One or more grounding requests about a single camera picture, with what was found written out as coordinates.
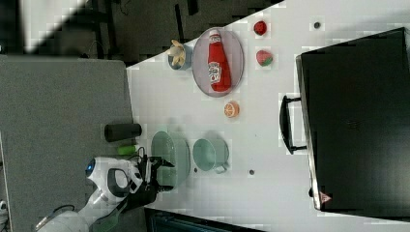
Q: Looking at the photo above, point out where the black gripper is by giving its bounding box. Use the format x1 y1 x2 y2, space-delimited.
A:
125 156 174 212

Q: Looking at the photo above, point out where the green oval plastic strainer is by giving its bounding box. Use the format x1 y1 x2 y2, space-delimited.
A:
151 131 190 189

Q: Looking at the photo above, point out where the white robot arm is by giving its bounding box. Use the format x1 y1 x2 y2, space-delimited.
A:
36 155 174 232

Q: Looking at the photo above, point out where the green cylinder object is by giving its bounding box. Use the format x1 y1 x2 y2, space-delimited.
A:
117 145 136 156

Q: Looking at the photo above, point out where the green plastic cup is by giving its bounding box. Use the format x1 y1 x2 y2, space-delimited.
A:
192 138 229 174

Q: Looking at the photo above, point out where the black cylinder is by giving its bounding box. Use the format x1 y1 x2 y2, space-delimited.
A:
103 124 142 142

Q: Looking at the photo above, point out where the orange slice toy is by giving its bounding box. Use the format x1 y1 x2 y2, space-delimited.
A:
224 101 240 118

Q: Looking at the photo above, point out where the blue bowl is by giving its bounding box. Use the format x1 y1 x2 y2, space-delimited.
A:
168 44 192 71

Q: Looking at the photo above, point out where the red ketchup bottle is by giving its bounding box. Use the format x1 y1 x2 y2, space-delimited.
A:
208 29 231 92

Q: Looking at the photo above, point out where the peeled toy banana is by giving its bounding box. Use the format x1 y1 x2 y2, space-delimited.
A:
165 40 186 66

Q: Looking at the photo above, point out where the grey round plate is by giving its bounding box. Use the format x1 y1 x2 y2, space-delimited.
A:
191 27 244 98

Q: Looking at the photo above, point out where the pink toy strawberry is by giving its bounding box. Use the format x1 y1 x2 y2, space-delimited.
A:
256 50 274 67

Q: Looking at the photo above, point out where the dark red toy strawberry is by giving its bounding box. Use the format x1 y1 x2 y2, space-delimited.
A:
253 20 267 36

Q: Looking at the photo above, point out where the black toaster oven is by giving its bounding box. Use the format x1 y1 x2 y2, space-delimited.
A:
295 27 410 221

